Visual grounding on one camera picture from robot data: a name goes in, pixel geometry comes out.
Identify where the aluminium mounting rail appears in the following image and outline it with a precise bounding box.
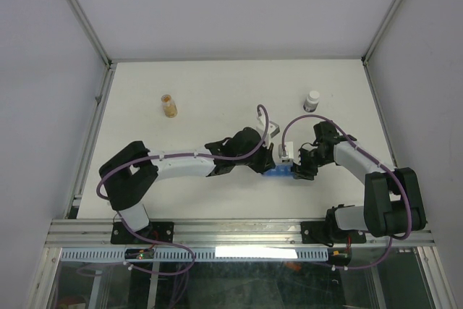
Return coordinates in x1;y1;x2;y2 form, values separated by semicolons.
45;217;433;248

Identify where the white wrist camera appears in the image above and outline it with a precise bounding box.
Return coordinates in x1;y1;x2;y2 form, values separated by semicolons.
279;141;294;164
255;114;280;148

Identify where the left aluminium frame post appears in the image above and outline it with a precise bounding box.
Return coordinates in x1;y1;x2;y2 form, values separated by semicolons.
66;0;112;67

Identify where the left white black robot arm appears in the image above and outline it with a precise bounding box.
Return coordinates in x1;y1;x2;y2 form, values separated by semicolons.
97;127;278;243

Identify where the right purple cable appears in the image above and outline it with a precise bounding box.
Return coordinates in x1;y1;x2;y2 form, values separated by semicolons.
281;114;415;272

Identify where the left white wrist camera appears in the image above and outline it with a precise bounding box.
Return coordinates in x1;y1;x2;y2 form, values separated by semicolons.
255;114;280;148

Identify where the blue weekly pill organizer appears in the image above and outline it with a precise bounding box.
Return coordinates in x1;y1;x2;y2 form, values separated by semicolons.
263;164;294;177

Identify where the grey slotted cable duct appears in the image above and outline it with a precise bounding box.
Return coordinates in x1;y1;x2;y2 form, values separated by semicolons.
61;246;328;263

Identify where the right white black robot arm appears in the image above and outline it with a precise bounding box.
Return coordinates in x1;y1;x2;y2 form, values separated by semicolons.
292;121;427;245

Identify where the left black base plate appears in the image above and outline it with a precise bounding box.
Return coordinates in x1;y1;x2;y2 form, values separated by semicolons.
110;221;174;245

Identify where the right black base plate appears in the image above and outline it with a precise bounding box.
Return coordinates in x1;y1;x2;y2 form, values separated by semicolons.
300;221;367;247

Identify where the right aluminium frame post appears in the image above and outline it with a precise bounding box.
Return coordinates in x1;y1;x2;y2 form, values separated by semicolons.
361;0;404;66

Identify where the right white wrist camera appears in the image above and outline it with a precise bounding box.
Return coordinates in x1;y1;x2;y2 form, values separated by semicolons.
279;141;294;164

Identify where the aluminium frame post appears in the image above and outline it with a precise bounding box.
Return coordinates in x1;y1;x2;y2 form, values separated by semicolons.
66;0;112;67
361;0;404;66

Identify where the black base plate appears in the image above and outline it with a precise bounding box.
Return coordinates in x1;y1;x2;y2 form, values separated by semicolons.
300;221;367;247
110;221;174;245

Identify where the clear capsule bottle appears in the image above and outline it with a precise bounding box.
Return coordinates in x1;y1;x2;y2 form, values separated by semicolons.
161;94;177;118

